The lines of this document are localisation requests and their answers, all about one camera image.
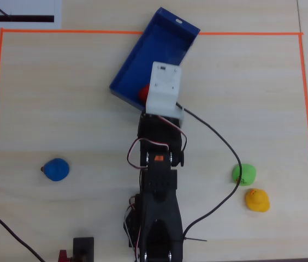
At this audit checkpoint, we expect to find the white red black servo wire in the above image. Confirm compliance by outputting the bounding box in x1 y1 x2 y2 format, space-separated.
127 138 171 171
153 114 188 153

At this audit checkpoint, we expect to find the long black cable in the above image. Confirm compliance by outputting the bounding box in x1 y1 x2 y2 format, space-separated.
0 202 47 262

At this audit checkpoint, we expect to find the red rubber duck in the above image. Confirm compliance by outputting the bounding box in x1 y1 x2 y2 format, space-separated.
138 84 151 104

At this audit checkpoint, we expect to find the small black block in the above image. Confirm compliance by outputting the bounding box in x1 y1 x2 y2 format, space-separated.
58 236 95 262

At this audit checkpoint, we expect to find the blue plastic box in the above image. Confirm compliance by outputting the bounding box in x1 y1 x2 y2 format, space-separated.
109 7 200 112

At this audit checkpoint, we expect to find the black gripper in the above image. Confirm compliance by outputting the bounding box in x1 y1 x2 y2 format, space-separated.
138 110 185 137

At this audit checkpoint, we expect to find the white printed paper sheet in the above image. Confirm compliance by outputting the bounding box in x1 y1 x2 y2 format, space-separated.
0 0 62 29

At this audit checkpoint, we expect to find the blue rubber duck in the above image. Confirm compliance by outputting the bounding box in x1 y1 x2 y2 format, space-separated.
40 158 70 182

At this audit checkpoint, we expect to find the yellow rubber duck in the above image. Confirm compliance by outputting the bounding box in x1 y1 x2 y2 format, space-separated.
245 188 271 212

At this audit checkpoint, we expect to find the black camera cable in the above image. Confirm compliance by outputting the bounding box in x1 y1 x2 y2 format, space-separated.
175 102 242 241

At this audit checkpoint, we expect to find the green rubber duck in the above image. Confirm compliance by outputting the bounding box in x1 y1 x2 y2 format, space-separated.
232 163 257 187

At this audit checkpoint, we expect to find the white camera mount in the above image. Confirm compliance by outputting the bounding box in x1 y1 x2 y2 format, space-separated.
145 61 185 121

